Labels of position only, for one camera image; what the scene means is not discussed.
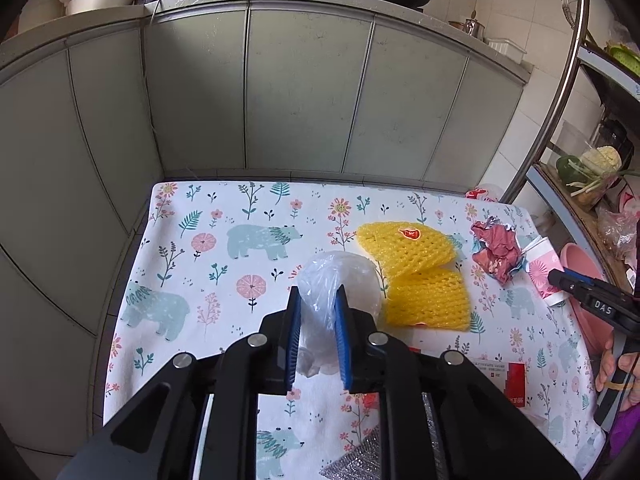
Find metal shelf rack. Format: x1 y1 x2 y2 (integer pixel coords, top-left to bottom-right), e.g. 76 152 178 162
500 0 640 291

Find grey kitchen counter cabinet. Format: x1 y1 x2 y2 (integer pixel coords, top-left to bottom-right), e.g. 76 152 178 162
0 0 533 441

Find clear glass container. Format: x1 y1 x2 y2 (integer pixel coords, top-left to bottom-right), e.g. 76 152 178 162
557 120 598 161

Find scallions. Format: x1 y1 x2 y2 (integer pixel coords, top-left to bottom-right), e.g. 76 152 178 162
567 160 640 200

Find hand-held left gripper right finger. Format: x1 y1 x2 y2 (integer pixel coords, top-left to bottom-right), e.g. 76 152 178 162
334 284 581 480

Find red foil paper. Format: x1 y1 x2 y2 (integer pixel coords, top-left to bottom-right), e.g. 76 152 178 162
470 216 524 287

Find green pepper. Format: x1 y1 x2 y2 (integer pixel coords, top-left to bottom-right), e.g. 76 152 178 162
556 155 587 187

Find crinkled clear bag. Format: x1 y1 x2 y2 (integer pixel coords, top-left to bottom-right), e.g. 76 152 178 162
596 204 638 262

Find green colander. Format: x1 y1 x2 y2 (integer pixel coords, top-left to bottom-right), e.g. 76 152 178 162
604 41 640 77

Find clear plastic bag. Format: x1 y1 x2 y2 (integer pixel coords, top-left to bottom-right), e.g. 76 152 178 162
295 250 382 379

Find pink patterned paper cup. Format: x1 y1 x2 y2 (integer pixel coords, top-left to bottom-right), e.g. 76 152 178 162
519 236 569 309

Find black blender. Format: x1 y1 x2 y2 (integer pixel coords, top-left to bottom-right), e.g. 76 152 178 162
595 114 636 162

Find metal kettle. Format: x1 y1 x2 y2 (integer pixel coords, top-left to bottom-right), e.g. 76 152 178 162
449 10 487 42

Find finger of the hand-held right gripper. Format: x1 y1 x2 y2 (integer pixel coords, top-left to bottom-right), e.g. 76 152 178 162
562 268 608 291
547 269 596 307

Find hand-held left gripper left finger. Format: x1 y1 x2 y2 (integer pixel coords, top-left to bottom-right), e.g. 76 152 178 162
60 286 304 480

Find power cable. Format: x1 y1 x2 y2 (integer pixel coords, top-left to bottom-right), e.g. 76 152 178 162
142 0 176 181

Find floral bear print tablecloth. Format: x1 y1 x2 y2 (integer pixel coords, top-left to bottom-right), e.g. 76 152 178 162
102 180 613 480

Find red white plastic bag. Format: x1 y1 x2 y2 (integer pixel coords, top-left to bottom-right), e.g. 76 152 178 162
465 186 502 204

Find yellow foam net red sticker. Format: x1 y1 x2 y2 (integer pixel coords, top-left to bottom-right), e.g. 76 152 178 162
356 220 464 282

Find silver glitter scouring pad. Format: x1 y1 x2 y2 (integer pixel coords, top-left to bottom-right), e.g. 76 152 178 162
320 394 447 480

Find yellow foam fruit net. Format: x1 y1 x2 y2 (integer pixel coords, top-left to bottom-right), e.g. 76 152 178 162
382 267 473 334

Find cauliflower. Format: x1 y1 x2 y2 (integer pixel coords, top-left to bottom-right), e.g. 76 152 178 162
581 145 624 177

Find white dish tray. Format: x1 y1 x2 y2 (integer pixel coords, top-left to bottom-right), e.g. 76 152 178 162
487 36 529 64

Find pink plastic basin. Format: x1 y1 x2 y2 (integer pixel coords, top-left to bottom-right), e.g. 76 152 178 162
560 242 617 357

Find person's right hand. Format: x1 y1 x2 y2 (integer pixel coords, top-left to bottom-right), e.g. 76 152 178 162
594 342 640 395

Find red and white card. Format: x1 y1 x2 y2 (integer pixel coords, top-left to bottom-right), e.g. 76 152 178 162
407 346 529 409

